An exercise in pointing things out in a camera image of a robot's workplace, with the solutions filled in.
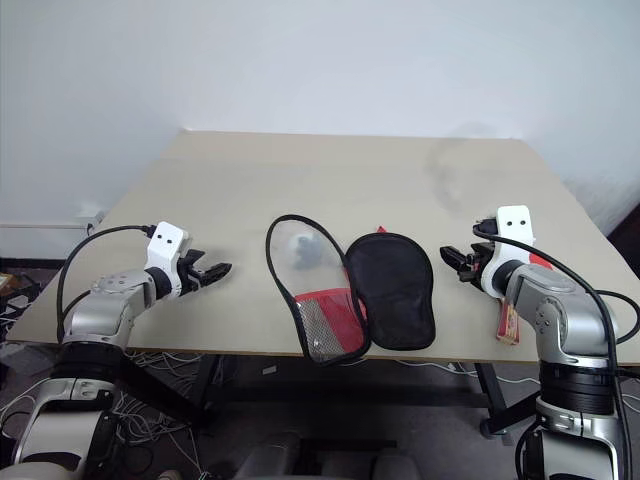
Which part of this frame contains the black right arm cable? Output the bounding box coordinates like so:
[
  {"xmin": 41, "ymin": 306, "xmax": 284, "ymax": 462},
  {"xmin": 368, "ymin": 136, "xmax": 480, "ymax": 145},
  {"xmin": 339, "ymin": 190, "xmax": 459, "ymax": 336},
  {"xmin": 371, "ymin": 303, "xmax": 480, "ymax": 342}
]
[{"xmin": 472, "ymin": 222, "xmax": 640, "ymax": 480}]

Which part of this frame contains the white wall conduit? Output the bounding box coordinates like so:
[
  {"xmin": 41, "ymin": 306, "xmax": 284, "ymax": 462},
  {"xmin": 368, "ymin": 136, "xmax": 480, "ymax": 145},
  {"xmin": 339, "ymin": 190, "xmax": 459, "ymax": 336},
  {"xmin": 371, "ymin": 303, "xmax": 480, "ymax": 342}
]
[{"xmin": 0, "ymin": 219, "xmax": 90, "ymax": 231}]

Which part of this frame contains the white floor cable tangle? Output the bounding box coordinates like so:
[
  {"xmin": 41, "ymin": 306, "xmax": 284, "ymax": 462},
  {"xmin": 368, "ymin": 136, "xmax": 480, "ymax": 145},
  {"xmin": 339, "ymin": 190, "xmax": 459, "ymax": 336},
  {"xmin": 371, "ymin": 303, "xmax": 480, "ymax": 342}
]
[{"xmin": 0, "ymin": 319, "xmax": 221, "ymax": 480}]

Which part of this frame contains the red table tennis paddle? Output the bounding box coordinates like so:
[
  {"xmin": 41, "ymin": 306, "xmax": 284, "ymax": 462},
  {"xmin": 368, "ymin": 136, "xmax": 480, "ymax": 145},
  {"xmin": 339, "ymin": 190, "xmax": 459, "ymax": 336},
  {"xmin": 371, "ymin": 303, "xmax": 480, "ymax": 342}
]
[{"xmin": 495, "ymin": 251, "xmax": 555, "ymax": 347}]

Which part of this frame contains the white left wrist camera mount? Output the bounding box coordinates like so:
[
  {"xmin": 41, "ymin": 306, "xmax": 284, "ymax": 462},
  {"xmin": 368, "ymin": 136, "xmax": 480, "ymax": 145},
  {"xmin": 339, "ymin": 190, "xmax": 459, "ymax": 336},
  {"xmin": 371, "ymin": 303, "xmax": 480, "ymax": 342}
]
[{"xmin": 147, "ymin": 221, "xmax": 191, "ymax": 300}]

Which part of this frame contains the white wall outlet box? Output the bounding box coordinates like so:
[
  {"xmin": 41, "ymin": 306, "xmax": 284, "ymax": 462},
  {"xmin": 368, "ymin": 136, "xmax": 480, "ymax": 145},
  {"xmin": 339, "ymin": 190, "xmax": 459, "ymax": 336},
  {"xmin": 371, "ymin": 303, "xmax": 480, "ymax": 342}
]
[{"xmin": 76, "ymin": 201, "xmax": 106, "ymax": 229}]

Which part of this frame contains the black red paddle case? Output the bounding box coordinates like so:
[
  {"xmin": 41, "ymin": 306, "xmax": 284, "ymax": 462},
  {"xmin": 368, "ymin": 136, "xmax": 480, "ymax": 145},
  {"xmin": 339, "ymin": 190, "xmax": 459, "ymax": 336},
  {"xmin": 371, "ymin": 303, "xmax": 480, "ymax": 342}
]
[{"xmin": 265, "ymin": 213, "xmax": 437, "ymax": 368}]

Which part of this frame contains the black table leg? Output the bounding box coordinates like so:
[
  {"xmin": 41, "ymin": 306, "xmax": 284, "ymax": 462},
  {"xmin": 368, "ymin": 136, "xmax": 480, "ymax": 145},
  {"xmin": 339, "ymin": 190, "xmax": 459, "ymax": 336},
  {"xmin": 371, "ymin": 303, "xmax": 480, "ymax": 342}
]
[
  {"xmin": 473, "ymin": 362, "xmax": 527, "ymax": 445},
  {"xmin": 117, "ymin": 352, "xmax": 224, "ymax": 429}
]

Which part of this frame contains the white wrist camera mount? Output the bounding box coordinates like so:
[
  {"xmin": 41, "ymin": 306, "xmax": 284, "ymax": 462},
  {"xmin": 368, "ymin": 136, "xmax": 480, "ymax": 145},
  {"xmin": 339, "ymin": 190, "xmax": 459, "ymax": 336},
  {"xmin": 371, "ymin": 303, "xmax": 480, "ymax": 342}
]
[
  {"xmin": 478, "ymin": 204, "xmax": 537, "ymax": 292},
  {"xmin": 147, "ymin": 221, "xmax": 191, "ymax": 300}
]

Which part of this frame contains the dark grey rounded shape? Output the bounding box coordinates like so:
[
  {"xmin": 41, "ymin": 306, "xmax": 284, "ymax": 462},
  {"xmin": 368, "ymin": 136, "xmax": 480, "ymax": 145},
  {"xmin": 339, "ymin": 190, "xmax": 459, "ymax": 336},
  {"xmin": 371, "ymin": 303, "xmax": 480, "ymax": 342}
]
[
  {"xmin": 317, "ymin": 452, "xmax": 422, "ymax": 480},
  {"xmin": 233, "ymin": 432, "xmax": 304, "ymax": 480}
]

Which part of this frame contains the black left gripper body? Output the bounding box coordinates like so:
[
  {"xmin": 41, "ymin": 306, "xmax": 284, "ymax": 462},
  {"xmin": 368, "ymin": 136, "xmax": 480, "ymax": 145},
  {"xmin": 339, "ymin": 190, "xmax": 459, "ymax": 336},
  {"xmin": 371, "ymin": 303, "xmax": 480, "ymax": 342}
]
[{"xmin": 175, "ymin": 248, "xmax": 206, "ymax": 297}]

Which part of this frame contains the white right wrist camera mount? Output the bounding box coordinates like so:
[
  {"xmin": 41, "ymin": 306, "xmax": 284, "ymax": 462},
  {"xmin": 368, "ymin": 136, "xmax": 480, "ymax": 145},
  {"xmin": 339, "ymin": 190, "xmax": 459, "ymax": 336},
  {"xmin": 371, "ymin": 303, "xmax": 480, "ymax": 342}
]
[{"xmin": 478, "ymin": 204, "xmax": 537, "ymax": 292}]

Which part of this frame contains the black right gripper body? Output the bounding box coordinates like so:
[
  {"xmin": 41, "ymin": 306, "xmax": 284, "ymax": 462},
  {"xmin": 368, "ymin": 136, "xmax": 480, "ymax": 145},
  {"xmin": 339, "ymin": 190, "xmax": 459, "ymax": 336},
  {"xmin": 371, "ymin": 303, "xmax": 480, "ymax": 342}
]
[{"xmin": 459, "ymin": 240, "xmax": 497, "ymax": 286}]

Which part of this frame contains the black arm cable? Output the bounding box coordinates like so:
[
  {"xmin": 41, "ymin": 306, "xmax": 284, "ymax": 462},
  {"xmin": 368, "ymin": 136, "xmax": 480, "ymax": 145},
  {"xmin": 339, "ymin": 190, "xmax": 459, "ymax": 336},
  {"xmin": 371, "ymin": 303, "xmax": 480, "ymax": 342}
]
[
  {"xmin": 56, "ymin": 224, "xmax": 157, "ymax": 347},
  {"xmin": 472, "ymin": 222, "xmax": 640, "ymax": 480}
]

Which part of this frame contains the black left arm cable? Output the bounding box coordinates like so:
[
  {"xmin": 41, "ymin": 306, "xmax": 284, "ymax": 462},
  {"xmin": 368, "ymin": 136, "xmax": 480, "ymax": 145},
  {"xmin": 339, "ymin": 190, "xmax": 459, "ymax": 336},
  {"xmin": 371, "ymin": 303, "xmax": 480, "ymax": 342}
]
[{"xmin": 56, "ymin": 224, "xmax": 157, "ymax": 347}]

